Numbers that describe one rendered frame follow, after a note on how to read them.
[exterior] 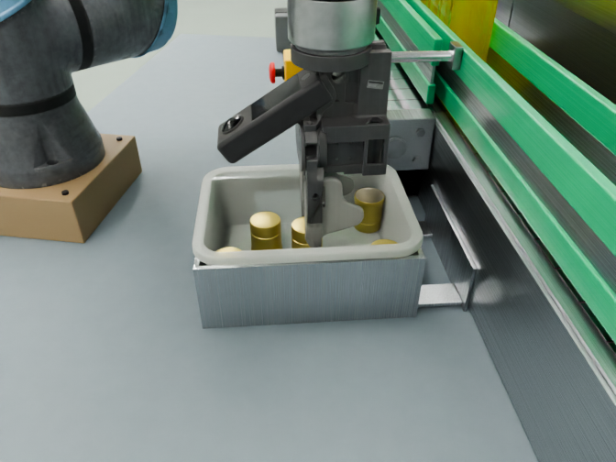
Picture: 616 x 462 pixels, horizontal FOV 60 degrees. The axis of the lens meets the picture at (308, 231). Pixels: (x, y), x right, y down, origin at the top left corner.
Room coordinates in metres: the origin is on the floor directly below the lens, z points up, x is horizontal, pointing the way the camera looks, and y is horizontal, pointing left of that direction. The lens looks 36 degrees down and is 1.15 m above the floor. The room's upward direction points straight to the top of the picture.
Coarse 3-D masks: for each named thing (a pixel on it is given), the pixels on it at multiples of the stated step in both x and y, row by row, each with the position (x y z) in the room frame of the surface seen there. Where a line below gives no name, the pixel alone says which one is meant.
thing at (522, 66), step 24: (504, 48) 0.66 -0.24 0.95; (528, 48) 0.60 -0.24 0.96; (504, 72) 0.65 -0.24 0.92; (528, 72) 0.58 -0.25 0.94; (552, 72) 0.53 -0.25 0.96; (528, 96) 0.58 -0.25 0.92; (552, 96) 0.52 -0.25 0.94; (576, 96) 0.48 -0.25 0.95; (600, 96) 0.45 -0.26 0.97; (552, 120) 0.52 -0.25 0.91; (576, 120) 0.47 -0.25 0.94; (600, 120) 0.44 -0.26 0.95; (576, 144) 0.46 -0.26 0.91; (600, 144) 0.43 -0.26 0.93; (600, 168) 0.42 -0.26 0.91
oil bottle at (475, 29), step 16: (448, 0) 0.71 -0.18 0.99; (464, 0) 0.68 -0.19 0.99; (480, 0) 0.69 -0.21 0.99; (496, 0) 0.69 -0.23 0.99; (448, 16) 0.70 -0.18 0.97; (464, 16) 0.69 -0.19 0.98; (480, 16) 0.69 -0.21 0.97; (464, 32) 0.69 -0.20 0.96; (480, 32) 0.69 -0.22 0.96; (480, 48) 0.69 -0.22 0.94
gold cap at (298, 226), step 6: (294, 222) 0.47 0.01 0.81; (300, 222) 0.47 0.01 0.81; (294, 228) 0.46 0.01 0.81; (300, 228) 0.46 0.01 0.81; (294, 234) 0.46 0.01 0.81; (300, 234) 0.45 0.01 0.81; (294, 240) 0.46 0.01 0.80; (300, 240) 0.45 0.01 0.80; (294, 246) 0.46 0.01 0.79; (300, 246) 0.45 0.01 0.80; (306, 246) 0.45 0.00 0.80
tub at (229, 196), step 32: (224, 192) 0.53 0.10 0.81; (256, 192) 0.54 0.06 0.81; (288, 192) 0.54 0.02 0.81; (352, 192) 0.55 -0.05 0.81; (384, 192) 0.53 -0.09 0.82; (224, 224) 0.53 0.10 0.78; (288, 224) 0.53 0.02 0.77; (384, 224) 0.51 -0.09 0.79; (416, 224) 0.43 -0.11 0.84; (224, 256) 0.38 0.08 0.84; (256, 256) 0.38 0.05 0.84; (288, 256) 0.38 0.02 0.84; (320, 256) 0.39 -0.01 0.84; (352, 256) 0.39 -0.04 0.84; (384, 256) 0.39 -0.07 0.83
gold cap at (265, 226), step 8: (256, 216) 0.49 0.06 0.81; (264, 216) 0.49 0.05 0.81; (272, 216) 0.49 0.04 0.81; (256, 224) 0.47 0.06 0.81; (264, 224) 0.47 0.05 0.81; (272, 224) 0.47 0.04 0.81; (256, 232) 0.47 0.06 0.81; (264, 232) 0.46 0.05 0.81; (272, 232) 0.47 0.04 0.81; (280, 232) 0.48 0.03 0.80; (256, 240) 0.47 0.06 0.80; (264, 240) 0.46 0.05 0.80; (272, 240) 0.47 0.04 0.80; (280, 240) 0.48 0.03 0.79; (256, 248) 0.47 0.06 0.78; (264, 248) 0.46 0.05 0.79; (272, 248) 0.47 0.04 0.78; (280, 248) 0.48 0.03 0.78
